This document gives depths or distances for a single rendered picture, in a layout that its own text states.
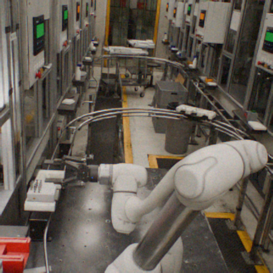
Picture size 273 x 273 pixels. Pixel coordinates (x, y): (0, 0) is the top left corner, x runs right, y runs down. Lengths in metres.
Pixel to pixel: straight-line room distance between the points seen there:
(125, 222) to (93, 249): 0.40
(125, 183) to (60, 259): 0.52
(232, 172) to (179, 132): 3.48
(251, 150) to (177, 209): 0.28
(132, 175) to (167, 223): 0.41
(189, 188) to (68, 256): 0.96
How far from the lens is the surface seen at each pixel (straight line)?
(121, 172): 1.50
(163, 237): 1.20
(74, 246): 1.85
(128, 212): 1.45
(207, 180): 0.95
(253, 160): 1.09
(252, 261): 3.05
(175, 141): 4.53
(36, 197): 1.79
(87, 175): 1.54
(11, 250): 1.47
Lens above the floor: 1.85
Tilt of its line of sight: 22 degrees down
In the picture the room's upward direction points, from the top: 6 degrees clockwise
